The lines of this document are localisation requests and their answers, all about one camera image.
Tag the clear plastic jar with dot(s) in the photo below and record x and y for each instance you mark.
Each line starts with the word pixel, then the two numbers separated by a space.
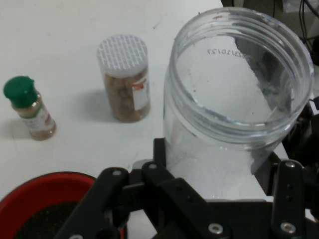
pixel 224 161

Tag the red bowl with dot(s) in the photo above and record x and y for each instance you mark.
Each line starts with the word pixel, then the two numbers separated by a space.
pixel 37 184

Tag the green-capped spice bottle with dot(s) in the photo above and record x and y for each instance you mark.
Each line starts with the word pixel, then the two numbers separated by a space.
pixel 18 89

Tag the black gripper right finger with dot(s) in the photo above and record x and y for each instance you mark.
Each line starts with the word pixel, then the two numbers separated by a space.
pixel 289 199

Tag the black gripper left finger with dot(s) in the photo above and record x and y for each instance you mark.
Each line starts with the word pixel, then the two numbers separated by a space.
pixel 112 199

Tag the white-lidded spice jar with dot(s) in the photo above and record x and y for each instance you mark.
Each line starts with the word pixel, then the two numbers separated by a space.
pixel 122 57

